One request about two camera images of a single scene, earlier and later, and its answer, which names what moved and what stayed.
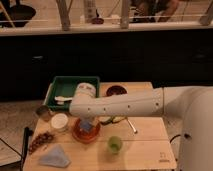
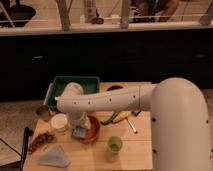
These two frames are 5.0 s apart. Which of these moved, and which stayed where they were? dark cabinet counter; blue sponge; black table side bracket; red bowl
Moved: blue sponge
Stayed: red bowl; black table side bracket; dark cabinet counter
